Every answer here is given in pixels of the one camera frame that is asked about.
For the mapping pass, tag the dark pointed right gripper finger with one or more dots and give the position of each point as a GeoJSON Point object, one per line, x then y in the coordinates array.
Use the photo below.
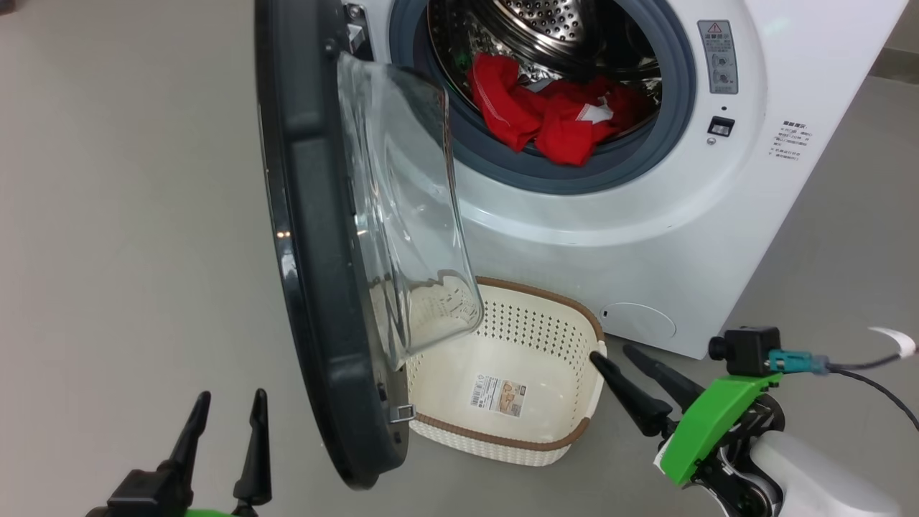
{"type": "Point", "coordinates": [635, 402]}
{"type": "Point", "coordinates": [671, 384]}

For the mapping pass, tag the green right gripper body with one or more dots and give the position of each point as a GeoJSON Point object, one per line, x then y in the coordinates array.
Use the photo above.
{"type": "Point", "coordinates": [711, 424]}

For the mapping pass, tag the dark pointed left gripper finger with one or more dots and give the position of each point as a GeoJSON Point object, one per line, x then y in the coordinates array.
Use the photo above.
{"type": "Point", "coordinates": [255, 459]}
{"type": "Point", "coordinates": [188, 445]}

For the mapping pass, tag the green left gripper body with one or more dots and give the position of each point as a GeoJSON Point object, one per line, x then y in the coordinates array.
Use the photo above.
{"type": "Point", "coordinates": [208, 513]}

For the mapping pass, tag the black round glass washer door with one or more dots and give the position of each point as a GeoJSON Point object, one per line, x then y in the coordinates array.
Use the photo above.
{"type": "Point", "coordinates": [316, 287]}

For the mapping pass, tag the red garment with white stripes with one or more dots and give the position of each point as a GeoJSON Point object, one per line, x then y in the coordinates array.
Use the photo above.
{"type": "Point", "coordinates": [560, 122]}

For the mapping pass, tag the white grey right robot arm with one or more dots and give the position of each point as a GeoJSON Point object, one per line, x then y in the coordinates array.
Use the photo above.
{"type": "Point", "coordinates": [818, 481]}

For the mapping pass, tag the white perforated basket brown rim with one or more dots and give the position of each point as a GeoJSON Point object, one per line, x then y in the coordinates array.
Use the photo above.
{"type": "Point", "coordinates": [531, 359]}

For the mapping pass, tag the paper product sticker in basket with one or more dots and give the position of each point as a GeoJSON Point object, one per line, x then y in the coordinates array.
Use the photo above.
{"type": "Point", "coordinates": [497, 395]}

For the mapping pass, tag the white front-load washing machine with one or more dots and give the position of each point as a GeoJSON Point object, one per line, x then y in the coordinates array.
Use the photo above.
{"type": "Point", "coordinates": [646, 237]}

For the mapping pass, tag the black door latch socket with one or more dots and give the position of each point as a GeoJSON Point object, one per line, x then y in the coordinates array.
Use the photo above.
{"type": "Point", "coordinates": [721, 126]}

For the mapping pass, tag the grey rubber door gasket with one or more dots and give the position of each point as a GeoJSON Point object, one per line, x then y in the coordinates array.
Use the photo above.
{"type": "Point", "coordinates": [502, 161]}

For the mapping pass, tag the round white filter cover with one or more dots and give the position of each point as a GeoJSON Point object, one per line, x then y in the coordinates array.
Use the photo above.
{"type": "Point", "coordinates": [639, 323]}

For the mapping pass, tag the grey warning label sticker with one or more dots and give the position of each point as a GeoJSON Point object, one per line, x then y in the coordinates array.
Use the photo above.
{"type": "Point", "coordinates": [718, 57]}

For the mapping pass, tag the perforated steel washer drum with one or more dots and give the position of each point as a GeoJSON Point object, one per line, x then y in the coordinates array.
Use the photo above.
{"type": "Point", "coordinates": [546, 21]}

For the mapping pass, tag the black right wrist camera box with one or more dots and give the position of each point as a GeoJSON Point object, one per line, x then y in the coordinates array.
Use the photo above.
{"type": "Point", "coordinates": [750, 350]}

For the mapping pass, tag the teal right camera connector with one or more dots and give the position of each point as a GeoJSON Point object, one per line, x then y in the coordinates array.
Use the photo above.
{"type": "Point", "coordinates": [797, 360]}

